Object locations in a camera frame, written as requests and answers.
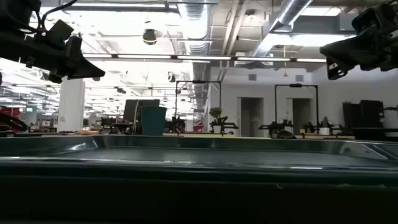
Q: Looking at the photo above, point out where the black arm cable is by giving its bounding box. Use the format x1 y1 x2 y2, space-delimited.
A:
37 0 78 34

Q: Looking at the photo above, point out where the small background potted plant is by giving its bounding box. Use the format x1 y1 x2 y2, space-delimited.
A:
208 107 223 134

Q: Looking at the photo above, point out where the dark background cabinet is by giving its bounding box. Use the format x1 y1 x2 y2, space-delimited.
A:
341 100 385 141

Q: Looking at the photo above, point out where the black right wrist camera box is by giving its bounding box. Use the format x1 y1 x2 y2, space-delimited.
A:
351 1 398 35

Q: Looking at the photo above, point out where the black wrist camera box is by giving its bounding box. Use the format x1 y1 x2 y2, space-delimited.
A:
351 1 398 35
46 20 75 47

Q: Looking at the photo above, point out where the red background machine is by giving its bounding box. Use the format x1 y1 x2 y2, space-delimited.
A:
0 107 29 131

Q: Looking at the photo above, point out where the black ceiling camera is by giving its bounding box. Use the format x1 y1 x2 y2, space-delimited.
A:
142 29 157 45

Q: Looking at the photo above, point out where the black computer monitor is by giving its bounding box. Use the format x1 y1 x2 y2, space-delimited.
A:
123 99 140 123
138 99 160 108

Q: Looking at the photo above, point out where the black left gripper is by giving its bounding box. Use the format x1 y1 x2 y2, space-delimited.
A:
0 30 106 84

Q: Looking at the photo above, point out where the white round pillar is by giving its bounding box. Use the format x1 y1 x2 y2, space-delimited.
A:
57 77 86 133

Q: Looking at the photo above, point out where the dark green plastic cup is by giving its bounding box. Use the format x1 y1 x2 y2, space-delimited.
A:
140 106 167 136

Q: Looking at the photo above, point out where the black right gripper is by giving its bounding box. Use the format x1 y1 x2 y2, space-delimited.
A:
319 18 398 81

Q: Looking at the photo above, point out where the cactus in white pot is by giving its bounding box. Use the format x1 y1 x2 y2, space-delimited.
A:
319 116 330 136

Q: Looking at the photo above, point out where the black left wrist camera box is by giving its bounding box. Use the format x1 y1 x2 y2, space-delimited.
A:
46 20 75 47

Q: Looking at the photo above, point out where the long ceiling light strip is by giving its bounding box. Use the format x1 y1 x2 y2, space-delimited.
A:
82 53 327 63

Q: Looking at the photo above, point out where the grey door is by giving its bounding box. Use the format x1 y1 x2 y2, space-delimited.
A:
238 97 264 138
292 98 312 134

